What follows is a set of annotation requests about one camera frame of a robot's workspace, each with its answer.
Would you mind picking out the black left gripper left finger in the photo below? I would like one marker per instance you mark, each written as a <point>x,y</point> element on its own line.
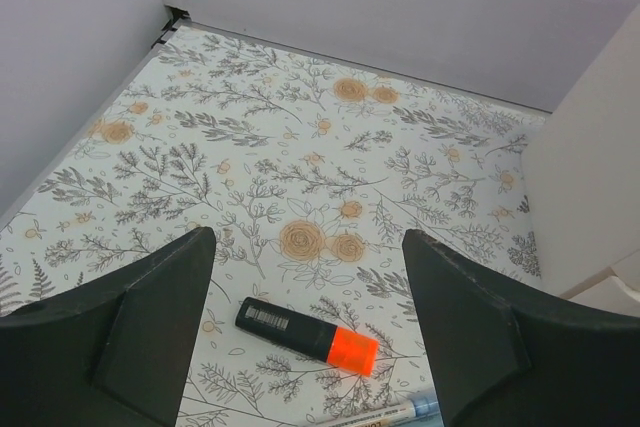
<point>115,351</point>

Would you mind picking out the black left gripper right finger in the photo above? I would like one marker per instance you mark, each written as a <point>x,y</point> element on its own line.
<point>502,353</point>

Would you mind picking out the blue capped white pen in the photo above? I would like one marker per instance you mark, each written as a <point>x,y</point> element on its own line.
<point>418,409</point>

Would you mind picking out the black orange highlighter marker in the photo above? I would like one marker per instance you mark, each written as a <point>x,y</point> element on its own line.
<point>311,337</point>

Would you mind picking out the white stacked drawer unit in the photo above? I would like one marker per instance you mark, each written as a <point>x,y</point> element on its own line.
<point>581,175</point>

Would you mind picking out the floral patterned table mat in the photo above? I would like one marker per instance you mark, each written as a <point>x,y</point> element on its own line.
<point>309,173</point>

